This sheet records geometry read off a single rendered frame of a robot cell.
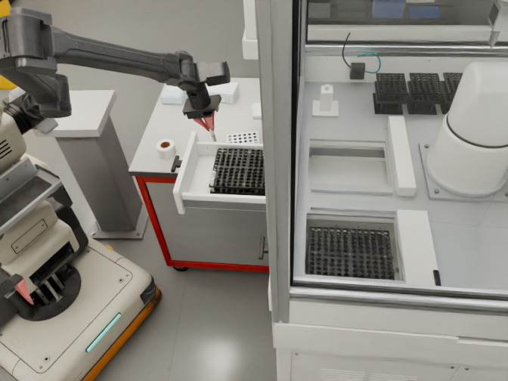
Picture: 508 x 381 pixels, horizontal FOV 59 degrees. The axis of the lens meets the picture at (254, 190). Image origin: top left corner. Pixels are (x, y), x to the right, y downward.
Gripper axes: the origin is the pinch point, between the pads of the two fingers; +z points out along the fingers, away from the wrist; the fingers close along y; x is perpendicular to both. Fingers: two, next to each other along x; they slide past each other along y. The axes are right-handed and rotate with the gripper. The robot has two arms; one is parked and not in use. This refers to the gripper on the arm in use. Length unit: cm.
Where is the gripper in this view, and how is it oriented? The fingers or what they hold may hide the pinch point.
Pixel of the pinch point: (210, 128)
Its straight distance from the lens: 133.1
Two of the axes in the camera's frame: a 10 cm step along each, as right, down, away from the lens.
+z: 2.2, 6.7, 7.1
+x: -1.1, 7.4, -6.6
